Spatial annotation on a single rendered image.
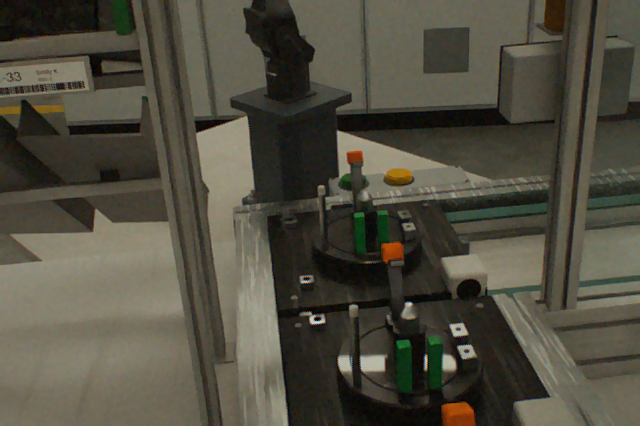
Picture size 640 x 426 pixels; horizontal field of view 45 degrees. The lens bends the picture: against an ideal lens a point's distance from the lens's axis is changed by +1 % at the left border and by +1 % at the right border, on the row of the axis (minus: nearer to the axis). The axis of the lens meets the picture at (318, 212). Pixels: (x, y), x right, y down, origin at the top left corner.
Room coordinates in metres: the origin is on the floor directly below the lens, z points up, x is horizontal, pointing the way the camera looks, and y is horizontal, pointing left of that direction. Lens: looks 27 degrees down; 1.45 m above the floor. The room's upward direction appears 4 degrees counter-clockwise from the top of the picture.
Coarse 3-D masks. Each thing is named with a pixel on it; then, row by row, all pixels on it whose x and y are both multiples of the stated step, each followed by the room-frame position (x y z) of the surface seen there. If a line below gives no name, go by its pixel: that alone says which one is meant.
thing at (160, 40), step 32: (160, 0) 0.78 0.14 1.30; (160, 32) 0.62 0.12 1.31; (160, 64) 0.62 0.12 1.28; (160, 96) 0.62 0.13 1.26; (160, 128) 0.61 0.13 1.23; (192, 128) 0.79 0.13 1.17; (160, 160) 0.61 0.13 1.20; (192, 160) 0.78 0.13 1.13; (192, 192) 0.79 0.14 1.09; (192, 224) 0.62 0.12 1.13; (192, 256) 0.62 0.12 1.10; (192, 288) 0.62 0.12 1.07; (192, 320) 0.62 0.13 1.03; (192, 352) 0.61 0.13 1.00; (224, 352) 0.79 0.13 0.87
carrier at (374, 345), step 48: (288, 336) 0.67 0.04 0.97; (336, 336) 0.66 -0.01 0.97; (384, 336) 0.63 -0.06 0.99; (432, 336) 0.63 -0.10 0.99; (480, 336) 0.65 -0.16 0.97; (288, 384) 0.59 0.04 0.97; (336, 384) 0.59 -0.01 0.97; (384, 384) 0.56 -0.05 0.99; (432, 384) 0.55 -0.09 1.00; (480, 384) 0.56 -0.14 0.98; (528, 384) 0.57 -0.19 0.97
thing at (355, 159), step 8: (352, 152) 0.92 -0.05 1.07; (360, 152) 0.92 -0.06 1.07; (352, 160) 0.91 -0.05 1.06; (360, 160) 0.91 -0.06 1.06; (352, 168) 0.91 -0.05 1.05; (360, 168) 0.91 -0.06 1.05; (352, 176) 0.91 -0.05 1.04; (360, 176) 0.91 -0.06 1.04; (352, 184) 0.91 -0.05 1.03; (360, 184) 0.91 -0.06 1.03; (352, 192) 0.91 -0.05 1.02
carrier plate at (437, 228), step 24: (288, 216) 0.95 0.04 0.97; (312, 216) 0.95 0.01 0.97; (432, 216) 0.92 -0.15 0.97; (288, 240) 0.88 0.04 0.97; (432, 240) 0.86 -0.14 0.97; (456, 240) 0.85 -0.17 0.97; (288, 264) 0.82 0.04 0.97; (312, 264) 0.82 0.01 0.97; (432, 264) 0.80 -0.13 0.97; (288, 288) 0.76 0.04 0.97; (336, 288) 0.76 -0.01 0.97; (360, 288) 0.75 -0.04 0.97; (384, 288) 0.75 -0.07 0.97; (408, 288) 0.75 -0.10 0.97; (432, 288) 0.74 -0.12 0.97; (288, 312) 0.72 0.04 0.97; (312, 312) 0.72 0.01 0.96
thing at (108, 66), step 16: (0, 0) 0.67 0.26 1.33; (16, 0) 0.67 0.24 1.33; (32, 0) 0.67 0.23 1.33; (48, 0) 0.67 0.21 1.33; (64, 0) 0.66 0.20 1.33; (80, 0) 0.66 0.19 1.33; (96, 0) 0.66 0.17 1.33; (0, 16) 0.66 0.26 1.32; (16, 16) 0.66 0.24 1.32; (32, 16) 0.66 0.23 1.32; (48, 16) 0.66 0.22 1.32; (64, 16) 0.66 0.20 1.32; (80, 16) 0.66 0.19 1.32; (96, 16) 0.66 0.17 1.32; (112, 16) 0.69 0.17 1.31; (16, 32) 0.66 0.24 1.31; (32, 32) 0.66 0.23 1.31; (64, 32) 0.65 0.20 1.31; (80, 32) 0.65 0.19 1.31; (112, 64) 0.79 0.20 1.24; (128, 64) 0.79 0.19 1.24
